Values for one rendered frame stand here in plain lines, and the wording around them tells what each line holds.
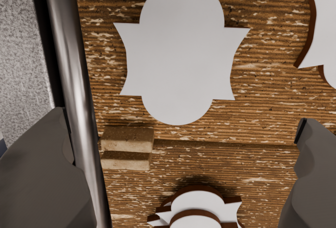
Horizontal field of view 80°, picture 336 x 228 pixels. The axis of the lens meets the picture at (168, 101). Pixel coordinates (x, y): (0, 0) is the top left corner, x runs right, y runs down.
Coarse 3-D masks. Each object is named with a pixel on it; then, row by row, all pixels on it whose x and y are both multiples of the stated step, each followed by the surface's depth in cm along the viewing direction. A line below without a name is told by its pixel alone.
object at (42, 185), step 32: (32, 128) 9; (64, 128) 9; (0, 160) 7; (32, 160) 7; (64, 160) 7; (0, 192) 6; (32, 192) 6; (64, 192) 6; (0, 224) 5; (32, 224) 5; (64, 224) 5; (96, 224) 7
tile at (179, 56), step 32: (160, 0) 17; (192, 0) 17; (128, 32) 18; (160, 32) 18; (192, 32) 18; (224, 32) 18; (128, 64) 20; (160, 64) 19; (192, 64) 19; (224, 64) 19; (160, 96) 21; (192, 96) 21; (224, 96) 21
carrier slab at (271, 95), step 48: (96, 0) 18; (144, 0) 18; (240, 0) 18; (288, 0) 17; (96, 48) 20; (240, 48) 20; (288, 48) 19; (96, 96) 22; (240, 96) 22; (288, 96) 22; (288, 144) 25
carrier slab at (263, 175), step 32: (160, 160) 27; (192, 160) 27; (224, 160) 26; (256, 160) 26; (288, 160) 26; (128, 192) 30; (160, 192) 30; (224, 192) 29; (256, 192) 29; (288, 192) 29; (128, 224) 34; (256, 224) 33
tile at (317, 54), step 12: (312, 0) 17; (324, 0) 17; (312, 12) 18; (324, 12) 17; (312, 24) 18; (324, 24) 17; (312, 36) 18; (324, 36) 18; (312, 48) 18; (324, 48) 18; (300, 60) 19; (312, 60) 19; (324, 60) 19; (324, 72) 19
